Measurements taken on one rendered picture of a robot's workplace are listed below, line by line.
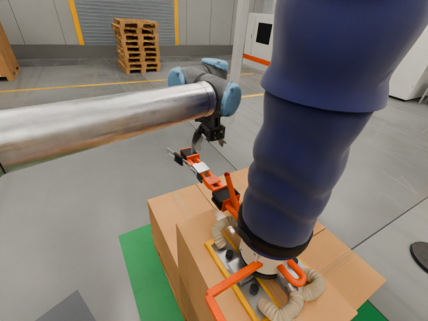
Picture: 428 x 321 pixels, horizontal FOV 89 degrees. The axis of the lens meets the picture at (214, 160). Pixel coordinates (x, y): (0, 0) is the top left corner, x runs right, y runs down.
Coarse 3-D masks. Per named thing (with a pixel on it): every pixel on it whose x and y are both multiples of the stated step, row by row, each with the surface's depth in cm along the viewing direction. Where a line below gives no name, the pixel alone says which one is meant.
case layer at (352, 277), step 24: (192, 192) 168; (240, 192) 172; (168, 216) 148; (192, 216) 149; (168, 240) 132; (312, 240) 140; (336, 240) 141; (168, 264) 146; (336, 264) 127; (360, 264) 128; (336, 288) 116; (360, 288) 117; (192, 312) 114
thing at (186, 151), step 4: (184, 148) 116; (188, 148) 116; (180, 152) 116; (184, 152) 113; (188, 152) 113; (196, 152) 114; (184, 156) 112; (188, 156) 110; (192, 156) 111; (196, 156) 113; (192, 160) 113; (188, 164) 112
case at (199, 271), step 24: (216, 216) 99; (192, 240) 88; (240, 240) 90; (192, 264) 85; (216, 264) 80; (312, 264) 83; (192, 288) 95; (240, 312) 68; (312, 312) 70; (336, 312) 70
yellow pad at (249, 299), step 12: (228, 240) 87; (216, 252) 82; (228, 252) 79; (228, 276) 75; (240, 288) 72; (252, 288) 70; (264, 288) 73; (240, 300) 70; (252, 300) 69; (252, 312) 67
